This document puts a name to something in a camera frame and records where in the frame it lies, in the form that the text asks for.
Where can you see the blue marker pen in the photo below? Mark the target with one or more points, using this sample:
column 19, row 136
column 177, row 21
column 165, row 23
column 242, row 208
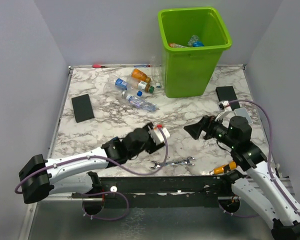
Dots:
column 142, row 66

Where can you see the small red blue label bottle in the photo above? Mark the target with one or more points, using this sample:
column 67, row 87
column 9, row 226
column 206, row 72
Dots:
column 137, row 102

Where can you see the orange juice bottle back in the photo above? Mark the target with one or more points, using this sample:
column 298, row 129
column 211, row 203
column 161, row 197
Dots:
column 140, row 75

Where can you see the black flat box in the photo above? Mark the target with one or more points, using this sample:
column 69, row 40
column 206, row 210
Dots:
column 82, row 108
column 226, row 93

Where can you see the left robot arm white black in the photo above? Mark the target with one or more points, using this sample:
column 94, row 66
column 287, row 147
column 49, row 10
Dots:
column 42, row 177

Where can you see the tall clear bottle by bin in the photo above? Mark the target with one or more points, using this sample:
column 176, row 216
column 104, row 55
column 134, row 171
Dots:
column 155, row 68

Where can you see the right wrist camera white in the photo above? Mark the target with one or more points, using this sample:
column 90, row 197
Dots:
column 225, row 109

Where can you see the orange bottle at front edge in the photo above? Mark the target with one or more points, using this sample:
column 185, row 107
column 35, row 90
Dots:
column 175, row 45

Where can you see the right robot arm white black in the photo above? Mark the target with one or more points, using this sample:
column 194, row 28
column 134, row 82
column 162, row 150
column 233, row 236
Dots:
column 272, row 202

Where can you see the green plastic bin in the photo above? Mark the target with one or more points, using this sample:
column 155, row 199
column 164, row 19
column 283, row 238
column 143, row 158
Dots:
column 186, row 72

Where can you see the silver open-end wrench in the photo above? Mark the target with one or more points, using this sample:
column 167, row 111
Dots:
column 187, row 161

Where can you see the black flat box right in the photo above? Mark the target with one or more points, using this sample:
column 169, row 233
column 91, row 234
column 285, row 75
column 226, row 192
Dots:
column 226, row 93

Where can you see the red marker pen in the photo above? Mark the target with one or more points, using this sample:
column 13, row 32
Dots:
column 98, row 66

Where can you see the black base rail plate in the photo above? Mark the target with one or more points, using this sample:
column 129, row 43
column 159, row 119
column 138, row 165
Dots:
column 160, row 192

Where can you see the black flat box left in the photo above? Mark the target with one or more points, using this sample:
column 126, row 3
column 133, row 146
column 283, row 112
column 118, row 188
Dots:
column 82, row 108

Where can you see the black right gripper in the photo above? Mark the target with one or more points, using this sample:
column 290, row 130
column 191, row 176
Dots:
column 207, row 121

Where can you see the brown tea bottle green cap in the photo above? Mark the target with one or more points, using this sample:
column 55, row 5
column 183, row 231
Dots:
column 145, row 87

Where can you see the orange handle screwdriver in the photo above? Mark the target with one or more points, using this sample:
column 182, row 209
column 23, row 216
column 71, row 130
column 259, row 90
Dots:
column 223, row 169

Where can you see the clear bottle blue label back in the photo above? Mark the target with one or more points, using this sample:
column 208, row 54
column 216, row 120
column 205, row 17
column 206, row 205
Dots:
column 122, row 84

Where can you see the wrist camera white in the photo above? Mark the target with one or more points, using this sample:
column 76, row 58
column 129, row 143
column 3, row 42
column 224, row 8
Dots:
column 158, row 132
column 225, row 109

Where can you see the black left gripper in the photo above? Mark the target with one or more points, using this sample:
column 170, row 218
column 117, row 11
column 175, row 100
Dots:
column 153, row 146

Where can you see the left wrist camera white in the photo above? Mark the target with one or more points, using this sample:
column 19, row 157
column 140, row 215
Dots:
column 158, row 132

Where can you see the clear bottle light-blue label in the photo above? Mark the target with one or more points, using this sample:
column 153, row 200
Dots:
column 195, row 41

